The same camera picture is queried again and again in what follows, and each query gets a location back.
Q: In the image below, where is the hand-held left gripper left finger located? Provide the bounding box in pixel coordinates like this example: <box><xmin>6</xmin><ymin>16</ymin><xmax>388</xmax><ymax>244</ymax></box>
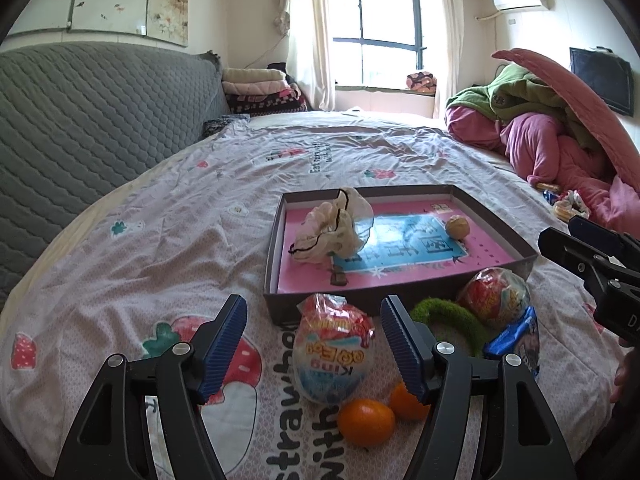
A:
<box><xmin>60</xmin><ymin>294</ymin><xmax>248</xmax><ymax>480</ymax></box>

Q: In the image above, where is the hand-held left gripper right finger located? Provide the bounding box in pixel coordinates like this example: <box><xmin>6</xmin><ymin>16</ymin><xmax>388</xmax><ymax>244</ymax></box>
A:
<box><xmin>380</xmin><ymin>295</ymin><xmax>581</xmax><ymax>480</ymax></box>

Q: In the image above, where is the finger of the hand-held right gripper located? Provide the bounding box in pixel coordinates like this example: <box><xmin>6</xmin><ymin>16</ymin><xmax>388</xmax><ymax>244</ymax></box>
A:
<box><xmin>537</xmin><ymin>227</ymin><xmax>621</xmax><ymax>281</ymax></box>
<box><xmin>568</xmin><ymin>216</ymin><xmax>640</xmax><ymax>266</ymax></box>

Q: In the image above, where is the blue white toy egg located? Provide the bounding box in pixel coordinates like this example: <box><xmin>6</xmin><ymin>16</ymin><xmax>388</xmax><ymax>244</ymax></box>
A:
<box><xmin>292</xmin><ymin>292</ymin><xmax>377</xmax><ymax>406</ymax></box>

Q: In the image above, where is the brown cardboard box pink inside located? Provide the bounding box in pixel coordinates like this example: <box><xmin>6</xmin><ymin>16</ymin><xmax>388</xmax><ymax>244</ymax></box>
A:
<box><xmin>263</xmin><ymin>185</ymin><xmax>538</xmax><ymax>328</ymax></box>

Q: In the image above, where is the red toy egg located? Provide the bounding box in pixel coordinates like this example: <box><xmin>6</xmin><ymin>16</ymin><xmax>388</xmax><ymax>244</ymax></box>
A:
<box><xmin>457</xmin><ymin>267</ymin><xmax>532</xmax><ymax>331</ymax></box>

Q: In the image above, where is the blue snack packet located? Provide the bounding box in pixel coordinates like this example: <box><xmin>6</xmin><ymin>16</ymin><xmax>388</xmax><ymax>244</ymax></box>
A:
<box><xmin>482</xmin><ymin>306</ymin><xmax>542</xmax><ymax>380</ymax></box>

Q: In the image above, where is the person's right hand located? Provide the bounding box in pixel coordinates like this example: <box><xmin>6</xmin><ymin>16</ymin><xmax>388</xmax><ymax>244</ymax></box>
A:
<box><xmin>611</xmin><ymin>346</ymin><xmax>633</xmax><ymax>406</ymax></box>

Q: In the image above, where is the orange mandarin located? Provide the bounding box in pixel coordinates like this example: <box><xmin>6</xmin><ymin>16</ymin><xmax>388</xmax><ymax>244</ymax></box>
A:
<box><xmin>389</xmin><ymin>381</ymin><xmax>432</xmax><ymax>422</ymax></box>
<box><xmin>337</xmin><ymin>399</ymin><xmax>397</xmax><ymax>448</ymax></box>

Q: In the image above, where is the pink quilted pad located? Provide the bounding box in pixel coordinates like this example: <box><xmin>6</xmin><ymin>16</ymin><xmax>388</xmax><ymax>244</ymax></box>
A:
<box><xmin>491</xmin><ymin>48</ymin><xmax>640</xmax><ymax>196</ymax></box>

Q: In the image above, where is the green blanket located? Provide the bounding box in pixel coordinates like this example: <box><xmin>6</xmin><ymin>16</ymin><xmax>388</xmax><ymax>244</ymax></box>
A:
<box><xmin>446</xmin><ymin>62</ymin><xmax>601</xmax><ymax>151</ymax></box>

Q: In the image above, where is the dark blue patterned cloth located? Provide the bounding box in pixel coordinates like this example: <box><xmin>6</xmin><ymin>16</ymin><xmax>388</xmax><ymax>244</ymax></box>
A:
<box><xmin>202</xmin><ymin>115</ymin><xmax>249</xmax><ymax>138</ymax></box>

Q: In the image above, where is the folded cloth on windowsill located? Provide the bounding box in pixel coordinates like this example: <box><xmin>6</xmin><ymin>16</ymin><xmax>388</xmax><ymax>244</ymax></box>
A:
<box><xmin>406</xmin><ymin>71</ymin><xmax>437</xmax><ymax>94</ymax></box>

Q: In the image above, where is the cream curtain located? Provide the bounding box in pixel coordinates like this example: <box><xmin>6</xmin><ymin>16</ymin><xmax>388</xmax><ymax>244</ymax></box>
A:
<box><xmin>286</xmin><ymin>0</ymin><xmax>341</xmax><ymax>111</ymax></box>
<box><xmin>432</xmin><ymin>0</ymin><xmax>468</xmax><ymax>118</ymax></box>

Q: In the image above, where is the folded dark checkered blanket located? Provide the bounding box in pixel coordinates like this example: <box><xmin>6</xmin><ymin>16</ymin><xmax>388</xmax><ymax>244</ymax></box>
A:
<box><xmin>227</xmin><ymin>88</ymin><xmax>311</xmax><ymax>116</ymax></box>

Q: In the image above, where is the folded pink blanket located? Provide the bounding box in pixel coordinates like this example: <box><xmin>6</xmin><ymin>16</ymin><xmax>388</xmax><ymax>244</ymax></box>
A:
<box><xmin>223</xmin><ymin>80</ymin><xmax>292</xmax><ymax>97</ymax></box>

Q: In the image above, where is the grey quilted headboard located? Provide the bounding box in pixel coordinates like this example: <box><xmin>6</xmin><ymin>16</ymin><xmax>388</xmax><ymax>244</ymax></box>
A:
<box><xmin>0</xmin><ymin>41</ymin><xmax>233</xmax><ymax>311</ymax></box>

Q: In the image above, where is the folded cream blanket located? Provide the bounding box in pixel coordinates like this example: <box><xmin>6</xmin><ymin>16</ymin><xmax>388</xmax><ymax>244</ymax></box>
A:
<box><xmin>221</xmin><ymin>66</ymin><xmax>288</xmax><ymax>84</ymax></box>

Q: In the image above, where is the black framed window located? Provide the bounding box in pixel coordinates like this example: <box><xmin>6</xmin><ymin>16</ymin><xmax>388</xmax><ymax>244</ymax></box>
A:
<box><xmin>327</xmin><ymin>0</ymin><xmax>436</xmax><ymax>91</ymax></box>

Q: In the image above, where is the green fuzzy ring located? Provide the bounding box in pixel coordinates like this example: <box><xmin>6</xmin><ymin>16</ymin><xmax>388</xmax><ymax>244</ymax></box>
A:
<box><xmin>410</xmin><ymin>297</ymin><xmax>493</xmax><ymax>358</ymax></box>

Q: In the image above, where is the black wall television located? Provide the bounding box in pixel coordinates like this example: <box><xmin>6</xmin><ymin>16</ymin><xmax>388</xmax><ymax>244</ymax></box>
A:
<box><xmin>570</xmin><ymin>47</ymin><xmax>635</xmax><ymax>117</ymax></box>

